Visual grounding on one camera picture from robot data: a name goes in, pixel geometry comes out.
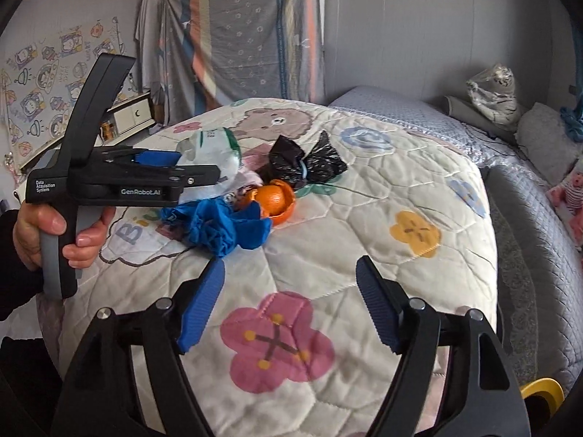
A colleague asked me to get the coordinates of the white TV cabinet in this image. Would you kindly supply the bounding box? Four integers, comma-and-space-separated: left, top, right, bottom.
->
98, 92, 156, 144

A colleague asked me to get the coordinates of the blue curtain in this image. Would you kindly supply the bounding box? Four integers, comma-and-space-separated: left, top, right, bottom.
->
559, 107, 583, 143

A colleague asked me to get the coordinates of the blue plastic bag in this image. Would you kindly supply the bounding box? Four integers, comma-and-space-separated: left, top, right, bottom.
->
160, 198, 271, 258

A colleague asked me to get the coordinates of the black plastic bag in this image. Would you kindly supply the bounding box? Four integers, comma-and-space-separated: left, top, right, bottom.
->
255, 130, 347, 190

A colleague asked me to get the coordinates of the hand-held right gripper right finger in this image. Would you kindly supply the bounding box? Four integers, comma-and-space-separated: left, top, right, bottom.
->
355, 256, 533, 437

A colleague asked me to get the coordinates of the cartoon printed wall cloth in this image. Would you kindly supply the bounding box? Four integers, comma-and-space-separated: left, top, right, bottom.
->
0, 17, 137, 178

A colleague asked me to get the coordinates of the plush tiger in plastic bag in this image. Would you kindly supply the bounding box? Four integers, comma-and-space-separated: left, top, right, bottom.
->
466, 64, 522, 123

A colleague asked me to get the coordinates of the light grey hanging cloth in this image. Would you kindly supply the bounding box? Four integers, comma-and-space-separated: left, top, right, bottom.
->
134, 0, 171, 123

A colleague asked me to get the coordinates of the grey quilted sofa cushion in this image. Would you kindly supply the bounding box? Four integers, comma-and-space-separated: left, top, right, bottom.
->
516, 102, 581, 187

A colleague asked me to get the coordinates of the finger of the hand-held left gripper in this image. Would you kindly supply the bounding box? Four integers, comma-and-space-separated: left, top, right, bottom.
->
107, 164, 222, 188
97, 146, 183, 168

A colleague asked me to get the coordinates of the dark grey bolster pillow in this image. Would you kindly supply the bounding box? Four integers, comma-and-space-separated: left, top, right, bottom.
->
444, 95, 517, 144

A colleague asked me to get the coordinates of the striped grey bed sheet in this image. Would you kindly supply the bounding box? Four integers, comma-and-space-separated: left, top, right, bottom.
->
161, 0, 326, 119

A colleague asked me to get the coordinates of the white and green packet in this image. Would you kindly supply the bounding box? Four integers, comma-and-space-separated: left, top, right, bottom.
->
175, 127, 242, 201

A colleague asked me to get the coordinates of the baby print pillow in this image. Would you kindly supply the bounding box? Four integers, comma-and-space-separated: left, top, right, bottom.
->
547, 157, 583, 251

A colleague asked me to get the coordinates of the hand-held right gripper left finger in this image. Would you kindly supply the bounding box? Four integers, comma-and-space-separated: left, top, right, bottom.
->
55, 257, 228, 437

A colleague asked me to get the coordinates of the bear and flower printed quilt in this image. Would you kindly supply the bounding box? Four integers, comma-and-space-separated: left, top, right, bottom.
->
39, 97, 499, 437

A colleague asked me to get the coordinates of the yellow trash bin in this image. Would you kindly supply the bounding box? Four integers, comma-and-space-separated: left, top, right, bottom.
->
519, 378, 566, 413

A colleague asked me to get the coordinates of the person's left hand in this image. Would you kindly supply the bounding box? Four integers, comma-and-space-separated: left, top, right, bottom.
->
13, 205, 117, 271

